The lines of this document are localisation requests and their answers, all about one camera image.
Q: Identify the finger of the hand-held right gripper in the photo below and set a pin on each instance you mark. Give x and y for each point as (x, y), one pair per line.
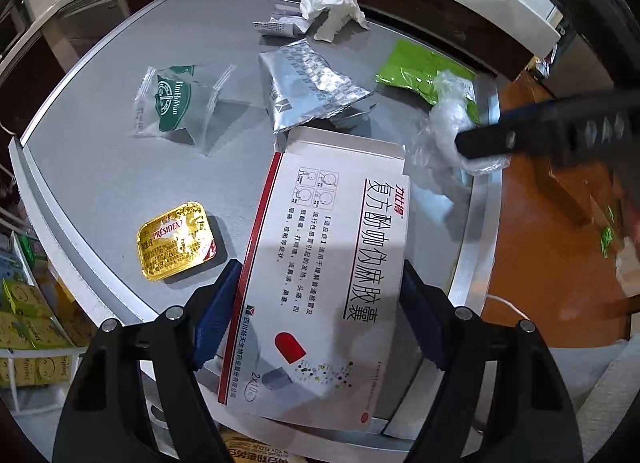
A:
(485, 143)
(530, 112)

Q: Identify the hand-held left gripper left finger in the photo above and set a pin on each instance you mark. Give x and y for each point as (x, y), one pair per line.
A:
(215, 315)

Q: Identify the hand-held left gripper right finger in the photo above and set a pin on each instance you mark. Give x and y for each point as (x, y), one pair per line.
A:
(422, 315)

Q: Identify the clear plastic wrap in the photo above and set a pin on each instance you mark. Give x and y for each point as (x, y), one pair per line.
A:
(447, 115)

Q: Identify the gold foil butter packet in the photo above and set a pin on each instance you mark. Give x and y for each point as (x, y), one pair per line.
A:
(175, 240)

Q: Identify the green packet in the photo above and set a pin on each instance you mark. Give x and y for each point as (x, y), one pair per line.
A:
(412, 68)

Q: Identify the white medicine box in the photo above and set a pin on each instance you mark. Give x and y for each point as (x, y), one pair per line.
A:
(325, 243)

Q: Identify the silver foil bag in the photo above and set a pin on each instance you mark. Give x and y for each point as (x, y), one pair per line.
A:
(305, 83)

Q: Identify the white tissue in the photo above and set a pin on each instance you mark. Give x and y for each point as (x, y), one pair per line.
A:
(330, 3)

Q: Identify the cardboard box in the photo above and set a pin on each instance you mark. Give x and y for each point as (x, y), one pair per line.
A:
(580, 193)

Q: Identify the yellow printed packet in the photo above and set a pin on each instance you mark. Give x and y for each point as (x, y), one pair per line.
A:
(255, 450)

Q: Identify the stack of yellow green boxes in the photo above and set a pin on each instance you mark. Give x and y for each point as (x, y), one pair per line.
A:
(25, 328)

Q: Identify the clear wrapper with green logo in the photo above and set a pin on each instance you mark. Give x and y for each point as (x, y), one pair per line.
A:
(172, 98)

